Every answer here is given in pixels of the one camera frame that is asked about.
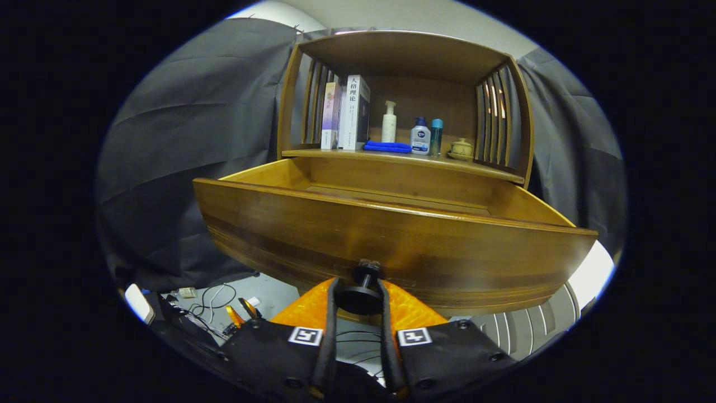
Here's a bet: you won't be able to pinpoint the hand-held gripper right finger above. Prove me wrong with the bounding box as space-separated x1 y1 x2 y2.
376 278 518 399

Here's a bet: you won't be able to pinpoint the wooden drawer with black knob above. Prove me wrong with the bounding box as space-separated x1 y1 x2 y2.
193 157 598 317

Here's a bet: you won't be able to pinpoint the white bottle with blue pump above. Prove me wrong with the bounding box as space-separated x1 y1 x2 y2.
411 117 431 155

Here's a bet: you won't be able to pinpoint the orange black tool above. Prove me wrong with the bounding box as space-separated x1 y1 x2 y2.
225 297 261 331

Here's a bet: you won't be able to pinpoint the blue folded cloth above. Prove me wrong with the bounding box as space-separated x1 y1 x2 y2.
364 140 413 153

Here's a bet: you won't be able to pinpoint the brown wooden cabinet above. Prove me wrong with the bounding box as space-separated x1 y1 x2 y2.
277 30 535 191

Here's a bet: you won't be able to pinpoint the white rounded device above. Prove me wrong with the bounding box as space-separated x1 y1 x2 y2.
124 284 156 325

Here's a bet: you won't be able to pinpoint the black backdrop cloth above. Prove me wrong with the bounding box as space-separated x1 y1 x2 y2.
95 17 627 292

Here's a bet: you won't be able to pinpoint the beige lidded teacup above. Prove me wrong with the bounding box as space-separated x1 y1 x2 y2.
447 138 474 161

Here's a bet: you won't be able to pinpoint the black floor cables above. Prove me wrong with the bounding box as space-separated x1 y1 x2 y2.
185 283 387 381

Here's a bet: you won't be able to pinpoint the wooden cabinet countertop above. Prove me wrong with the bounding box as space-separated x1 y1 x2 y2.
281 147 525 184

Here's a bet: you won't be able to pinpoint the thick white book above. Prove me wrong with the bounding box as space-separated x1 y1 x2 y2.
338 74 371 151

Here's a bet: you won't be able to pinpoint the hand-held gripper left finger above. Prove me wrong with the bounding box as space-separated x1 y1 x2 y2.
218 278 343 401

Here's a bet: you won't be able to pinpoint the pink purple book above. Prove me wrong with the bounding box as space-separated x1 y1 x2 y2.
321 82 342 151

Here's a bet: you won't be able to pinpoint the white appliance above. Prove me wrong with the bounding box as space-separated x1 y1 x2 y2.
453 241 616 362

